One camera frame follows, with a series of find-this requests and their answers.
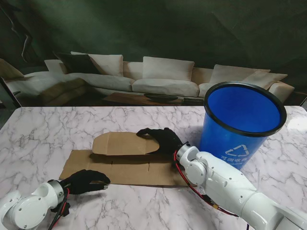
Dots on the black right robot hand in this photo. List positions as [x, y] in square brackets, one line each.
[165, 141]

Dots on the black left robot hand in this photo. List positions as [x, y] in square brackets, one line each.
[81, 180]

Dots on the brown cardboard box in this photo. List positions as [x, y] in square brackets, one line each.
[129, 172]

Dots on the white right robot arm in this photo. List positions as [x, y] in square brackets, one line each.
[230, 182]

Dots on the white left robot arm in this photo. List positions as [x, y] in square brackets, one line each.
[26, 208]

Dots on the blue recycling bin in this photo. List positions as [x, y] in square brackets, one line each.
[216, 139]

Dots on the printed sofa backdrop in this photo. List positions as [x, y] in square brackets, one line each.
[153, 28]

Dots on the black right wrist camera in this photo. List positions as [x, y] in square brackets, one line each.
[173, 163]

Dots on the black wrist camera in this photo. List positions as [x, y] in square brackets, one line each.
[173, 163]
[62, 209]

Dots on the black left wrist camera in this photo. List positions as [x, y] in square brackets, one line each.
[62, 209]

